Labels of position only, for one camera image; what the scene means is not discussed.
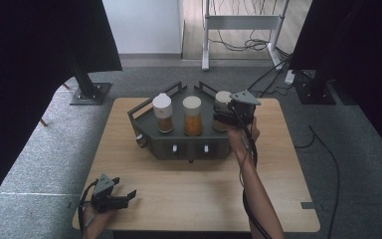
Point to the brown spice jar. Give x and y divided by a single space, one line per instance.
162 106

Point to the dark grey corner rack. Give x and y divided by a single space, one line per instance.
159 149

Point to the white metal frame stand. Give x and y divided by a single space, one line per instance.
242 22

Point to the black curtain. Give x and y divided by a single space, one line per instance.
20 83
361 49

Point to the person's left hand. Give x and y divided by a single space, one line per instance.
94 222

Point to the black metal stand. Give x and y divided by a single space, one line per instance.
89 94
315 93

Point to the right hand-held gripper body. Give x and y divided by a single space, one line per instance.
243 113

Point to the brown wooden leg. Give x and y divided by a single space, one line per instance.
66 86
43 122

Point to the person's right hand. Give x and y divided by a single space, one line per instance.
242 141

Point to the orange spice jar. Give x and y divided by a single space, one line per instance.
192 116

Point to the grey tape piece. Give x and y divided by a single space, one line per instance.
308 205

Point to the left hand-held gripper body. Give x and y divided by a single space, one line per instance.
102 197

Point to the white power strip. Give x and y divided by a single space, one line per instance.
290 78

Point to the pale spice jar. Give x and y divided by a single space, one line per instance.
222 98

